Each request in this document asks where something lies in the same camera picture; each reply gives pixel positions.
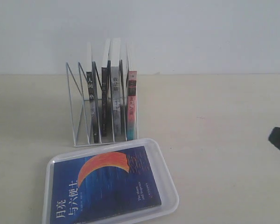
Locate pink and teal spine book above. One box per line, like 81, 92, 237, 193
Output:
126, 41, 139, 141

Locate blue moon cover book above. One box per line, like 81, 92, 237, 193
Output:
49, 146, 161, 224

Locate grey spine book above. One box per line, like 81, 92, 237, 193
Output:
109, 37, 127, 142

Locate black spine book white characters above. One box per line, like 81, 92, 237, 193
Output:
86, 42, 99, 143

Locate thin black spine book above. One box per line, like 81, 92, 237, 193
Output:
100, 38, 112, 137

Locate white plastic tray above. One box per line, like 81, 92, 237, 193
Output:
42, 138, 179, 224

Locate white wire book rack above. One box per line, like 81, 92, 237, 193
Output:
65, 42, 139, 148

